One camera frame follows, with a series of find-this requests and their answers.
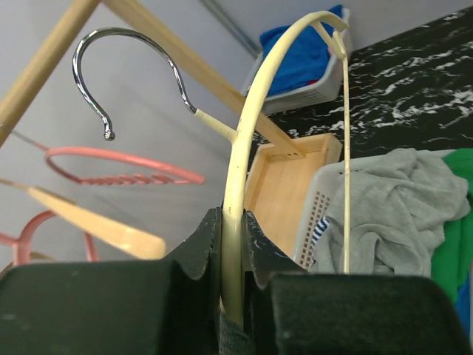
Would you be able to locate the blue folded cloth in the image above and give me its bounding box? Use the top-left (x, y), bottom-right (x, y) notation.
top-left (259, 4), bottom-right (344, 97)

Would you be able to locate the pink hanger with striped top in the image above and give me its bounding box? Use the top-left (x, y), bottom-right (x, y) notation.
top-left (1, 211), bottom-right (99, 266)

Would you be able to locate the grey side basket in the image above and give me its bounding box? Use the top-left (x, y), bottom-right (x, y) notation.
top-left (242, 6), bottom-right (351, 115)

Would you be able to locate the wooden hanger with blue top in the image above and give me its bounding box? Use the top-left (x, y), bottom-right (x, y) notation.
top-left (1, 178), bottom-right (166, 260)

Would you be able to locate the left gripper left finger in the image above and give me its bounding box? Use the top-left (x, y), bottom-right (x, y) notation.
top-left (1, 208), bottom-right (222, 354)

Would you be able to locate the green tank top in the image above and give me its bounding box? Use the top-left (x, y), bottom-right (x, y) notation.
top-left (431, 148), bottom-right (472, 303)

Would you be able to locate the white perforated plastic basket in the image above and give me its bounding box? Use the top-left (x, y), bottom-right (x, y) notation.
top-left (293, 150), bottom-right (448, 274)

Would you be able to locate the pink hanger with green top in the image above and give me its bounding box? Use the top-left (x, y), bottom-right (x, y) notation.
top-left (12, 130), bottom-right (205, 186)

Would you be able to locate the light wooden hanger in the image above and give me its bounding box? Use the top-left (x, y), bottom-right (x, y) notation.
top-left (0, 251), bottom-right (55, 278)

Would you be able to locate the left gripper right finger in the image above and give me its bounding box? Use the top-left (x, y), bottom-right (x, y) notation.
top-left (242, 212), bottom-right (462, 354)

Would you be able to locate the blue white striped tank top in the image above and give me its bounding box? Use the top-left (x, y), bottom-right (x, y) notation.
top-left (310, 216), bottom-right (330, 249)

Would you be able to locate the grey tank top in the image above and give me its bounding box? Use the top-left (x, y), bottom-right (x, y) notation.
top-left (313, 148), bottom-right (472, 278)

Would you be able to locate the wooden clothes rack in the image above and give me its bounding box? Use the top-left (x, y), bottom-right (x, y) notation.
top-left (1, 1), bottom-right (341, 261)

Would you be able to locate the cream hanger with grey top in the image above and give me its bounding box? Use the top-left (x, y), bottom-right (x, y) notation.
top-left (72, 11), bottom-right (349, 325)

